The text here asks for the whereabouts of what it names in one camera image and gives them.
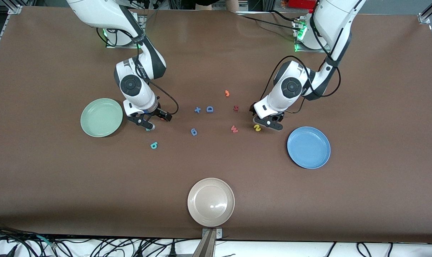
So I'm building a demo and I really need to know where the blue plate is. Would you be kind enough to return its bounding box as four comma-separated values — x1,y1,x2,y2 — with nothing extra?
287,126,331,170

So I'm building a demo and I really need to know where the light green plate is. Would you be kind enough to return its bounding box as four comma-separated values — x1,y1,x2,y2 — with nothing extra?
80,98,124,138

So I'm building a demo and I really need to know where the brown table cover sheet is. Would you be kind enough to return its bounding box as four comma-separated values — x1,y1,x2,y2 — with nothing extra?
0,7,432,244

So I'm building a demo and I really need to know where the beige plate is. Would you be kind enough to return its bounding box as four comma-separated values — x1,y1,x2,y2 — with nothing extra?
187,177,235,228

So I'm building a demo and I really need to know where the red box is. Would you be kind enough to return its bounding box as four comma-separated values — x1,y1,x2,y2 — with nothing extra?
288,0,316,10

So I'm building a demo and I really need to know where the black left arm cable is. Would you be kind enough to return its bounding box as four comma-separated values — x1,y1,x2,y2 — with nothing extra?
259,16,342,115

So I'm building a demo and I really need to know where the thin black table cable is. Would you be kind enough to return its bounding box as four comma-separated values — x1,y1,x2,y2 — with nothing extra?
242,15,302,32
271,10,303,22

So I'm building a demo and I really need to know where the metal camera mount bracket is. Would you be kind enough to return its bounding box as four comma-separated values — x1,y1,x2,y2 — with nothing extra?
193,227,223,257

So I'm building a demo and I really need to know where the teal cable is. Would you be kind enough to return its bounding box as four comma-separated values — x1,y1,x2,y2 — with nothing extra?
35,235,57,248

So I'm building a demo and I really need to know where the aluminium frame bar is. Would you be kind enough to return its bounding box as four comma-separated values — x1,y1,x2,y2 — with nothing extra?
0,0,23,70
418,0,432,25

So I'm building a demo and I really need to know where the thick black cable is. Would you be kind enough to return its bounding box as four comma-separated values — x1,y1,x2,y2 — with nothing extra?
0,224,59,250

